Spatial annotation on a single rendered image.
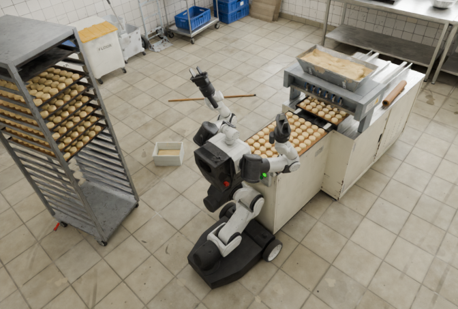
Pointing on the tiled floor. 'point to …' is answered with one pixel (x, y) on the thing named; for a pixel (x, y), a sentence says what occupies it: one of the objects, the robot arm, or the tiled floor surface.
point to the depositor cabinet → (332, 183)
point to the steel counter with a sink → (409, 53)
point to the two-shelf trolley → (188, 9)
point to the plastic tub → (168, 153)
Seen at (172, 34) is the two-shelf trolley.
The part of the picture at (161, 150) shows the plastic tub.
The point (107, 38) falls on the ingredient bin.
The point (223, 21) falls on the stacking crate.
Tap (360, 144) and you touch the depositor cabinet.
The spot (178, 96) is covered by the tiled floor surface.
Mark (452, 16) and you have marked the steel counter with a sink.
